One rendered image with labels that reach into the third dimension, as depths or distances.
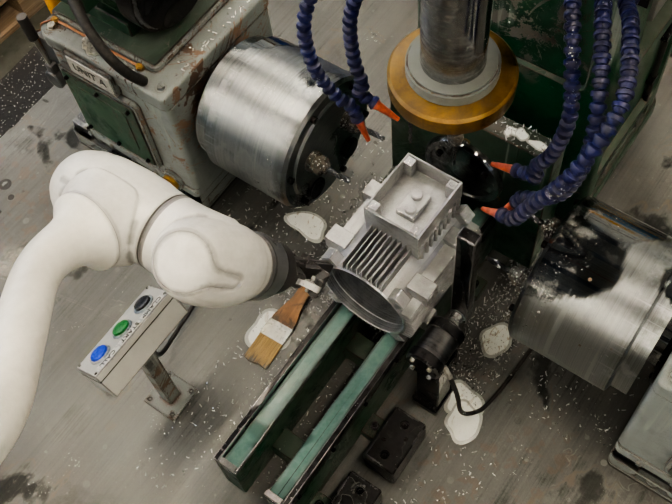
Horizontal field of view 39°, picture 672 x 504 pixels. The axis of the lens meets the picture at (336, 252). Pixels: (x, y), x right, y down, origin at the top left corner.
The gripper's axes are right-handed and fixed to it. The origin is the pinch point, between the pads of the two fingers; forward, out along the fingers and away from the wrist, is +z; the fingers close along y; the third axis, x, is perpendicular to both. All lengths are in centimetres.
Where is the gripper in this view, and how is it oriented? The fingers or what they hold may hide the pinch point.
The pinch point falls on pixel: (317, 270)
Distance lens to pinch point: 142.1
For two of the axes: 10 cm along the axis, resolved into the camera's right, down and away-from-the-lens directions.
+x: -4.6, 8.8, 1.3
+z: 3.5, 0.5, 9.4
